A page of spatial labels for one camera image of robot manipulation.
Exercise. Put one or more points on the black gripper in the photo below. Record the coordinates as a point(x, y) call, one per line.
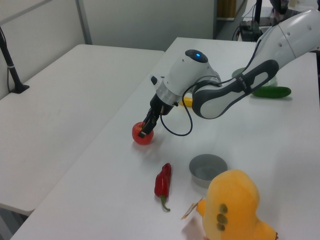
point(160, 105)

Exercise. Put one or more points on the red apple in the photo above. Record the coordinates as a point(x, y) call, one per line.
point(145, 140)

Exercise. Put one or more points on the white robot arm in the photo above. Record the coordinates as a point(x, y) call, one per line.
point(212, 110)

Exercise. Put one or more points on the grey bowl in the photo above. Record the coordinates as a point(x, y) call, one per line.
point(207, 167)

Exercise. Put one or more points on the yellow banana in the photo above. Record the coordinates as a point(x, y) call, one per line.
point(187, 101)

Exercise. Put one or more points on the red chili pepper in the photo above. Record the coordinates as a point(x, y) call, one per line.
point(163, 182)

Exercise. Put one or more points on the white side table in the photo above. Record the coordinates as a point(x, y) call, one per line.
point(62, 105)

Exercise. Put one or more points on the white paper toy tag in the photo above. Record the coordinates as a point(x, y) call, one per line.
point(191, 208)

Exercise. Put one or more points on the pale green plate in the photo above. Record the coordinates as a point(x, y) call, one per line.
point(236, 73)

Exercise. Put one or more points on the yellow plush duck toy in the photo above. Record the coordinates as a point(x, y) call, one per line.
point(235, 200)

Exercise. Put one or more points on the green cucumber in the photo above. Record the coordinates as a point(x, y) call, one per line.
point(272, 92)

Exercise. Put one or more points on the dark electronics on desk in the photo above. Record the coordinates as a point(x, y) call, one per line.
point(248, 28)

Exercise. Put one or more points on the black clamped pole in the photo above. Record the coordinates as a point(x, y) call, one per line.
point(11, 70)

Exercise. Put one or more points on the grey partition post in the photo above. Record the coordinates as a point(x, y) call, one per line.
point(83, 22)

